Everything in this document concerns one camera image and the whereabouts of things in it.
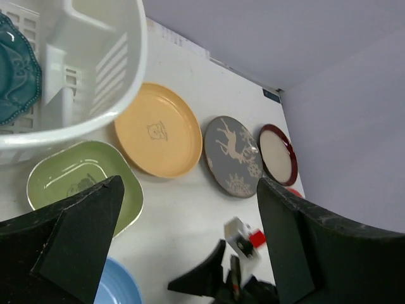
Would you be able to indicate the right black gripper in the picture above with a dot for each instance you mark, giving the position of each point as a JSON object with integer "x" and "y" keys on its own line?
{"x": 206, "y": 279}

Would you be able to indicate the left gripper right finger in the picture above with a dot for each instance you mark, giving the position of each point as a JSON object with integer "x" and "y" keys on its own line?
{"x": 318, "y": 256}

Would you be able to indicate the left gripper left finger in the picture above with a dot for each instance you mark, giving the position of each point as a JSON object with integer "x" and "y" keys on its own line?
{"x": 56, "y": 254}

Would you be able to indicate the blue round plate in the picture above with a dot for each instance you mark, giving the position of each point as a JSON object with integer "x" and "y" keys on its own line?
{"x": 117, "y": 285}

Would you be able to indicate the green square plate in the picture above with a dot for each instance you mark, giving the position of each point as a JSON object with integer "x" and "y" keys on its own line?
{"x": 79, "y": 167}

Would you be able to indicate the dark red rimmed plate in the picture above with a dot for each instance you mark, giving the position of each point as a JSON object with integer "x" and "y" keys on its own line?
{"x": 278, "y": 155}

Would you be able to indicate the grey reindeer plate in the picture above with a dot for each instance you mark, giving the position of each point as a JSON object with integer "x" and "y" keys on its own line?
{"x": 233, "y": 156}

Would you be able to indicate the orange round bear plate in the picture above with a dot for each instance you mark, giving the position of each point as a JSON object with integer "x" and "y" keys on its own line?
{"x": 160, "y": 133}

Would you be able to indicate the teal scalloped plate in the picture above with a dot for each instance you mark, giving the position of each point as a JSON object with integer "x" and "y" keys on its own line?
{"x": 21, "y": 74}

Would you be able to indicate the red and teal floral plate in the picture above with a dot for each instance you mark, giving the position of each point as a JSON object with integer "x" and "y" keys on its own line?
{"x": 295, "y": 192}

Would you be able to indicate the white plastic basket bin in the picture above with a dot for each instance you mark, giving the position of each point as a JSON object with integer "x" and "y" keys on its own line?
{"x": 93, "y": 58}

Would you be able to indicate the dark blue label sticker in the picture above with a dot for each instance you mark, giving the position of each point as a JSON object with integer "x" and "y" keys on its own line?
{"x": 272, "y": 96}

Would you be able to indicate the white paper sheet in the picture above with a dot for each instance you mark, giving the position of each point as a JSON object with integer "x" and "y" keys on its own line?
{"x": 175, "y": 38}

